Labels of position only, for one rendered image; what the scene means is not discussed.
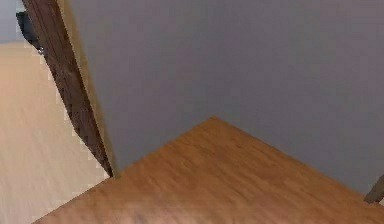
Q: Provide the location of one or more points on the dark brown wooden door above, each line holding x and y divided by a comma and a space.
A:
66, 80

